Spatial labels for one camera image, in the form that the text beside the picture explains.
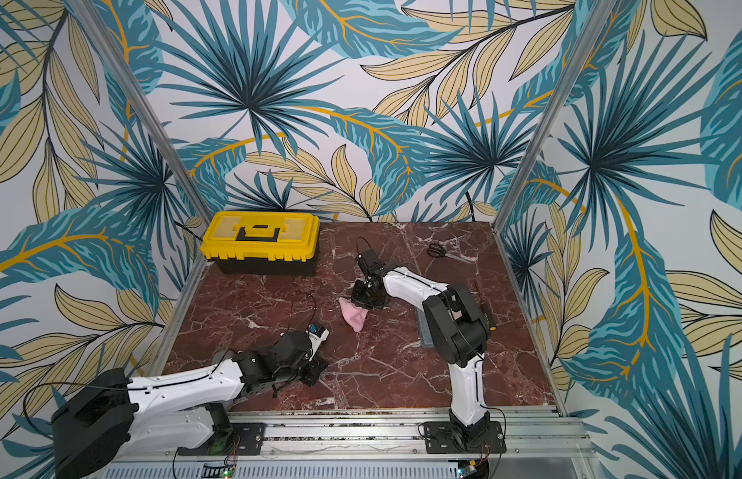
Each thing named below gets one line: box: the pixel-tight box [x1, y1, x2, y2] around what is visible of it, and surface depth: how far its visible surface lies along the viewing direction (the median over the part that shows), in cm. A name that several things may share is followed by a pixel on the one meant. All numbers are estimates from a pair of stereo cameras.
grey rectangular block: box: [415, 306, 435, 349], surface depth 90 cm
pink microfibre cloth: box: [338, 296, 370, 333], surface depth 92 cm
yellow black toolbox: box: [199, 210, 321, 277], surface depth 95 cm
